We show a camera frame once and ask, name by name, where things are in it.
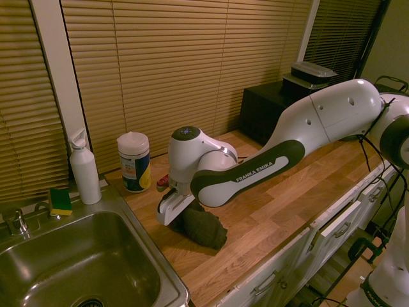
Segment small white cabinet drawer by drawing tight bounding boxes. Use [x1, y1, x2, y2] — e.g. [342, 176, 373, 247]
[357, 166, 397, 232]

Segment wipes canister with white lid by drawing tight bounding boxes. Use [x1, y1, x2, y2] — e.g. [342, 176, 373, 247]
[116, 131, 152, 194]

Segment dark grey knitted cloth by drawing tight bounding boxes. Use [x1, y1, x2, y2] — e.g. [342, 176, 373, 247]
[170, 203, 229, 251]

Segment black cable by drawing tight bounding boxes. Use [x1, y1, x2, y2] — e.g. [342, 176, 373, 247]
[357, 97, 409, 244]

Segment small red object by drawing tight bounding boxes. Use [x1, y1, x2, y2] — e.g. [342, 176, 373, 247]
[155, 175, 171, 192]

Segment black camera stand pole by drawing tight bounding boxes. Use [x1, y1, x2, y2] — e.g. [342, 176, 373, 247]
[353, 0, 392, 81]

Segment black box appliance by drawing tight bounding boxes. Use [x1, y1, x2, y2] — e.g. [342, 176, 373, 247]
[239, 81, 316, 148]

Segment narrow beige window blind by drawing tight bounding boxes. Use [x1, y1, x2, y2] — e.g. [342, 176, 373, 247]
[0, 0, 70, 203]

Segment stainless steel sink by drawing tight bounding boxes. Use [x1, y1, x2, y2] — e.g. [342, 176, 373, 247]
[0, 181, 191, 307]

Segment wide beige window blind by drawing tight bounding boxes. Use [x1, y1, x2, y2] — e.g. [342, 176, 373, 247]
[59, 0, 313, 158]

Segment black lidded food container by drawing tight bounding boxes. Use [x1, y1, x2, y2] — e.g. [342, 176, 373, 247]
[289, 61, 339, 85]

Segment open white cabinet drawer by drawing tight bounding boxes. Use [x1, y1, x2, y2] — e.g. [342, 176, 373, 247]
[310, 198, 364, 257]

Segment dark shaded window blind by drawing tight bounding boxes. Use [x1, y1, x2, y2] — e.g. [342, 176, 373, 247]
[302, 0, 383, 81]

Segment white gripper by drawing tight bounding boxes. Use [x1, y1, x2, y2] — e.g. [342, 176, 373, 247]
[156, 191, 195, 227]

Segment white cabinet drawer with knob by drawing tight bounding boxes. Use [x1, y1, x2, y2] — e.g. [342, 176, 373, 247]
[220, 227, 316, 307]

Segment green and yellow sponge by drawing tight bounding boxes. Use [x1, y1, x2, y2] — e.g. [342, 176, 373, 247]
[48, 188, 73, 217]

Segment white water bottle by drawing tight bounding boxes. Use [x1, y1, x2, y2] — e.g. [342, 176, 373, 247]
[68, 128, 103, 206]

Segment chrome faucet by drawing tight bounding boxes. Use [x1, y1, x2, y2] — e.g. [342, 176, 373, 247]
[1, 207, 33, 238]

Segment black clamp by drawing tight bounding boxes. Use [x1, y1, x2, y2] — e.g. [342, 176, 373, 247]
[347, 235, 390, 265]

